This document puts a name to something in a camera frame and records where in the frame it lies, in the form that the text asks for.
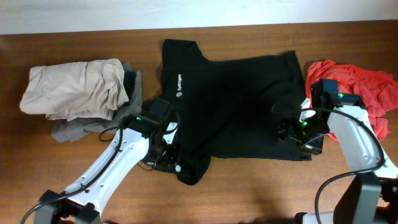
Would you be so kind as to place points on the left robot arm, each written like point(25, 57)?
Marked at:
point(147, 139)

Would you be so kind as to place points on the grey folded garment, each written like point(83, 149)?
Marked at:
point(78, 128)

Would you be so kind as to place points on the beige folded garment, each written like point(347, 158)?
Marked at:
point(93, 89)

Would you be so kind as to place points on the red crumpled shirt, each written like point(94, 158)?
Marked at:
point(377, 89)

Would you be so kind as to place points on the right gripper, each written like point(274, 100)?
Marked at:
point(289, 129)

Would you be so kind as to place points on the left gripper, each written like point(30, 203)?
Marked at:
point(174, 158)

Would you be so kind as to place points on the black polo shirt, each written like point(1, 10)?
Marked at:
point(230, 109)

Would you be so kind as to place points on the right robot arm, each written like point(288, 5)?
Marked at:
point(371, 197)

